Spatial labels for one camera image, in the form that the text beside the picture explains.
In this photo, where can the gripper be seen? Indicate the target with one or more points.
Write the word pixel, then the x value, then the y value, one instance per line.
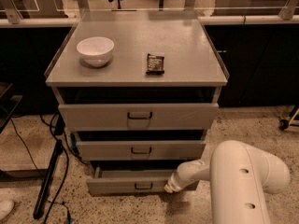
pixel 176 182

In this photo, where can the grey bottom drawer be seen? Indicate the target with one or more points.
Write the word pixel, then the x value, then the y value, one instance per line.
pixel 119 177

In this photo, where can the grey drawer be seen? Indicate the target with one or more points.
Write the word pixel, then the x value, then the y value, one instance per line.
pixel 140 145
pixel 119 177
pixel 121 109

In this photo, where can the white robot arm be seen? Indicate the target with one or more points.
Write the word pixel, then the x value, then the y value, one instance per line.
pixel 239 176

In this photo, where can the grey middle drawer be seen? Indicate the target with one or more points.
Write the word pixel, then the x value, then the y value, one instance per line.
pixel 140 145

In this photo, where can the grey drawer cabinet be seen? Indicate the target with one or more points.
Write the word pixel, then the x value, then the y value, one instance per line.
pixel 189 59

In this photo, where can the grey top drawer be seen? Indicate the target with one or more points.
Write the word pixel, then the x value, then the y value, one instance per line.
pixel 121 109

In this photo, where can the black power strip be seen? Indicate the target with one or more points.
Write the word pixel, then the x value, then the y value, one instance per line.
pixel 45 187

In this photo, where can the dark snack packet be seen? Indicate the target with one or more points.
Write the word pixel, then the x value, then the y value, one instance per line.
pixel 155 65

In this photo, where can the wheeled cart leg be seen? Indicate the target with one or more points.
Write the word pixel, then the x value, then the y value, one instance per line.
pixel 291 120

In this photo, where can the white ceramic bowl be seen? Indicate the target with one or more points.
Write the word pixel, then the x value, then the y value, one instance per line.
pixel 96 51

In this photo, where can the white shoe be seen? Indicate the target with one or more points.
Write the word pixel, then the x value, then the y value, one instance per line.
pixel 6 207

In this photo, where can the dark side table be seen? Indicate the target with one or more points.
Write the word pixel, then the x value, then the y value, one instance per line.
pixel 8 103

